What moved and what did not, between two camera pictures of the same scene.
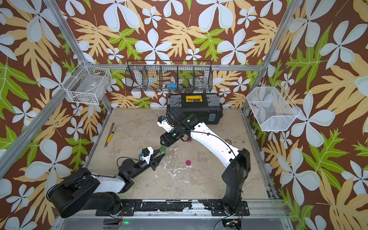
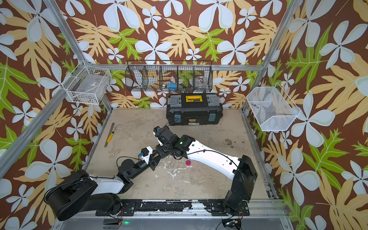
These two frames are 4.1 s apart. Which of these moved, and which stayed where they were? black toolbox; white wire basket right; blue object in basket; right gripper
Moved: right gripper
Stayed: black toolbox; blue object in basket; white wire basket right
